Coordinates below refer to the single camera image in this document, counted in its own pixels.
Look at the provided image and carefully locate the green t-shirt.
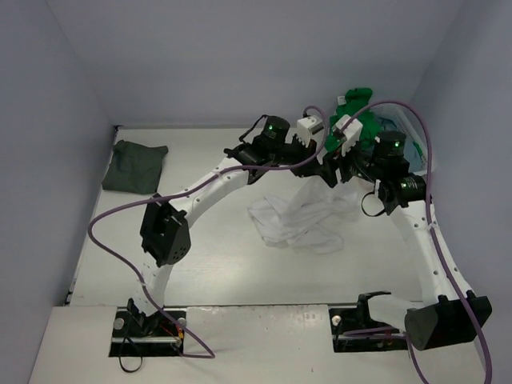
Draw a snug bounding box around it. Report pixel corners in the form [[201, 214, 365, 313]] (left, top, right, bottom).
[[323, 86, 385, 153]]

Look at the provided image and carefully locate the black loop cable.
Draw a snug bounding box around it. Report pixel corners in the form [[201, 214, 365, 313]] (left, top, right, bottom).
[[118, 335, 145, 374]]

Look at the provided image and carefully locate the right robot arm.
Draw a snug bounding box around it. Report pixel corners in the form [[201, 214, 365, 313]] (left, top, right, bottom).
[[327, 131, 492, 350]]

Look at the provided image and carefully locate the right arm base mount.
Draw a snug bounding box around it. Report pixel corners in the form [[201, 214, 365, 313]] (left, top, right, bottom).
[[328, 306, 407, 354]]

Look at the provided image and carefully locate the white plastic laundry basket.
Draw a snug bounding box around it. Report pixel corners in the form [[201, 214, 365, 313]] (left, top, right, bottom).
[[381, 104, 429, 176]]

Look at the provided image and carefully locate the white t-shirt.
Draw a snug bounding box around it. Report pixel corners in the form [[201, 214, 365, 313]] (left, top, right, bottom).
[[248, 176, 358, 254]]

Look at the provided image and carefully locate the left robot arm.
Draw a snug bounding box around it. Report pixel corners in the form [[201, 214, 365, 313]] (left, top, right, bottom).
[[128, 115, 318, 336]]

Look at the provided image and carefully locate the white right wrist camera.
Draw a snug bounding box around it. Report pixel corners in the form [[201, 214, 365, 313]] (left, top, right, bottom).
[[331, 114, 363, 157]]

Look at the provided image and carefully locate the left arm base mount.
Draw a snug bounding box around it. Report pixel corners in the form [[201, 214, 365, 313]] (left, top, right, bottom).
[[109, 308, 185, 358]]

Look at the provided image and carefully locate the light blue t-shirt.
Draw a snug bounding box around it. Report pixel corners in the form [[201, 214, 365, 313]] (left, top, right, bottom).
[[375, 115, 424, 174]]

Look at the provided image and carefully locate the dark grey t-shirt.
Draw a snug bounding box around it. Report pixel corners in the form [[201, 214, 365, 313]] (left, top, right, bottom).
[[102, 140, 169, 195]]

